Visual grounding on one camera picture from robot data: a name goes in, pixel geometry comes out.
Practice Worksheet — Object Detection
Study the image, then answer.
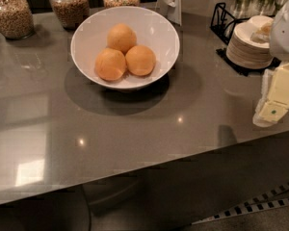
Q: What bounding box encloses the black wire rack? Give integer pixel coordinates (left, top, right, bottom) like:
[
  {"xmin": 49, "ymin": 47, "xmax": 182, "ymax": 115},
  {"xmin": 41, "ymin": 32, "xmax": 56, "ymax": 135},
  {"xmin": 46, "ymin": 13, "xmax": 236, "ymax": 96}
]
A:
[{"xmin": 210, "ymin": 2, "xmax": 280, "ymax": 76}]

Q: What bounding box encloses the left drinking glass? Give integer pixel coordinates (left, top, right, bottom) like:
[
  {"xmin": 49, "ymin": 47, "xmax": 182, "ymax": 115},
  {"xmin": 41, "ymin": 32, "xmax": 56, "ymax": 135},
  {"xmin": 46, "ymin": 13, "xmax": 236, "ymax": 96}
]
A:
[{"xmin": 233, "ymin": 0, "xmax": 250, "ymax": 17}]

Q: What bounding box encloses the left glass cereal jar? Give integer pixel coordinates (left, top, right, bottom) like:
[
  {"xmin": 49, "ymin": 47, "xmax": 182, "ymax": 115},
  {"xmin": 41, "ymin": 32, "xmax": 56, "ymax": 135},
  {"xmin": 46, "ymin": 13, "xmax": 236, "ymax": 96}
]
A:
[{"xmin": 0, "ymin": 0, "xmax": 34, "ymax": 39}]

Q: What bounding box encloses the right drinking glass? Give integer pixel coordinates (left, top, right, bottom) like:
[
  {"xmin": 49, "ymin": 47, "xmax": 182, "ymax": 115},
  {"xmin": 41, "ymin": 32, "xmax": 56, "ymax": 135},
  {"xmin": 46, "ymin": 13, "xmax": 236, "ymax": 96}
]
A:
[{"xmin": 275, "ymin": 0, "xmax": 288, "ymax": 11}]

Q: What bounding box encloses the white ceramic bowl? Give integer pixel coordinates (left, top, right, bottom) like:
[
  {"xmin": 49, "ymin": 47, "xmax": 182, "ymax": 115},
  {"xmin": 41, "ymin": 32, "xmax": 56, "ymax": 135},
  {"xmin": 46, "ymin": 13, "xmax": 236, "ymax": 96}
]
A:
[{"xmin": 70, "ymin": 7, "xmax": 180, "ymax": 90}]

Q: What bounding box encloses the orange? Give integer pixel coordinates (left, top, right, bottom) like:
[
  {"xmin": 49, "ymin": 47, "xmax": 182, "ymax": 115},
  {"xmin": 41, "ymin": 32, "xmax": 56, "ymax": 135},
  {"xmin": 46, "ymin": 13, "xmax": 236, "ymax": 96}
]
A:
[
  {"xmin": 125, "ymin": 45, "xmax": 156, "ymax": 76},
  {"xmin": 94, "ymin": 48, "xmax": 126, "ymax": 81},
  {"xmin": 107, "ymin": 23, "xmax": 137, "ymax": 54}
]

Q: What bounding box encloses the stack of white plates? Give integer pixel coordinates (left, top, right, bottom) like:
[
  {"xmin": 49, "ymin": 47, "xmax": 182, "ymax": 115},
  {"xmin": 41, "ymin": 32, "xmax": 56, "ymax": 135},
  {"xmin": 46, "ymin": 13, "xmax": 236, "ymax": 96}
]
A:
[{"xmin": 226, "ymin": 15, "xmax": 273, "ymax": 69}]

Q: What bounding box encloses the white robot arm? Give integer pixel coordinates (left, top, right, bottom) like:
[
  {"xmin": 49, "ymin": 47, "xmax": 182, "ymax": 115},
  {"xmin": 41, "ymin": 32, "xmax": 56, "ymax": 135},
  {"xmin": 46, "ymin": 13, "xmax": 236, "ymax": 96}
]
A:
[{"xmin": 252, "ymin": 0, "xmax": 289, "ymax": 127}]

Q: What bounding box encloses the white napkin holder stand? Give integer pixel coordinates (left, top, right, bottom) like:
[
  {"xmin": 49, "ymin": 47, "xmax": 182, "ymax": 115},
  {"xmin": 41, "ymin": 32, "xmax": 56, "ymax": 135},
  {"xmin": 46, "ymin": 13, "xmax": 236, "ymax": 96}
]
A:
[{"xmin": 156, "ymin": 0, "xmax": 183, "ymax": 25}]

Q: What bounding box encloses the pastry on plates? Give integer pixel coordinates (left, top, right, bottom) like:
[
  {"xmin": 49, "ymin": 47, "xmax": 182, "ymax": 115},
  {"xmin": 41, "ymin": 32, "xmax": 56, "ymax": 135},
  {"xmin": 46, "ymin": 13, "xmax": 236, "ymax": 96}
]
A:
[{"xmin": 250, "ymin": 22, "xmax": 272, "ymax": 43}]

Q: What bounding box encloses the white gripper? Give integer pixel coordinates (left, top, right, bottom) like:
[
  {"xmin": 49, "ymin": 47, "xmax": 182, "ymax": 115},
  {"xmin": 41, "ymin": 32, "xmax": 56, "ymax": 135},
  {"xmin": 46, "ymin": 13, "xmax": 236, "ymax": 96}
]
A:
[{"xmin": 252, "ymin": 62, "xmax": 289, "ymax": 128}]

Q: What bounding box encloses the middle glass cereal jar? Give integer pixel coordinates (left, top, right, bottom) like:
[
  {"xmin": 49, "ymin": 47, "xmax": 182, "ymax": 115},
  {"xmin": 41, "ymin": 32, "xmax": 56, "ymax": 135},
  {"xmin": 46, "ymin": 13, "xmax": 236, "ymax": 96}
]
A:
[{"xmin": 49, "ymin": 0, "xmax": 90, "ymax": 30}]

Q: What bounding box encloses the black white checkered strip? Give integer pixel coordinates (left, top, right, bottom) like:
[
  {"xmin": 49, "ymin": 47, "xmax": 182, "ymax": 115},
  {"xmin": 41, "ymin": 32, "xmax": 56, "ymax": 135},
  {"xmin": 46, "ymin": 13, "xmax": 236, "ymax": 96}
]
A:
[{"xmin": 193, "ymin": 181, "xmax": 289, "ymax": 225}]

